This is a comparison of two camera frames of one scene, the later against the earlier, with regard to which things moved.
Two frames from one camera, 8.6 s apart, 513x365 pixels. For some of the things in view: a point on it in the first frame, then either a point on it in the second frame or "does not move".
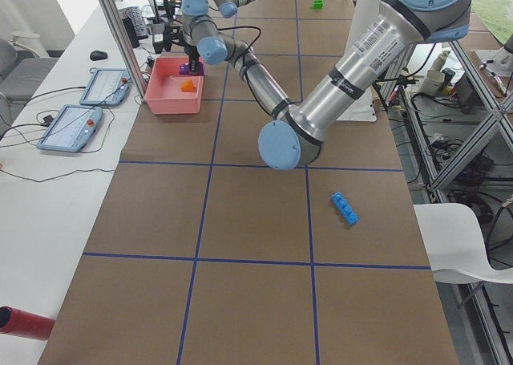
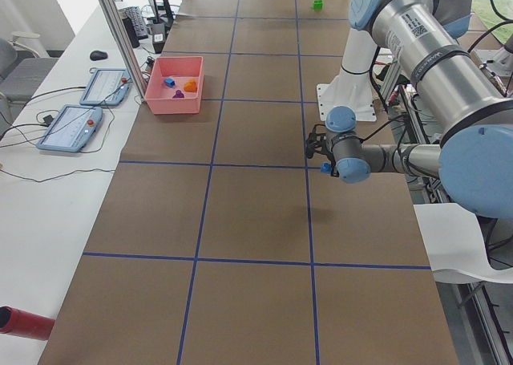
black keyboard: (135, 23) does not move
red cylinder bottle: (18, 322) does not move
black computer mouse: (98, 54) does not move
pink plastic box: (169, 92) does not move
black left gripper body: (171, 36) -> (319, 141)
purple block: (184, 70) -> (179, 94)
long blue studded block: (345, 208) -> (326, 168)
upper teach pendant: (106, 87) does not move
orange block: (188, 87) does not move
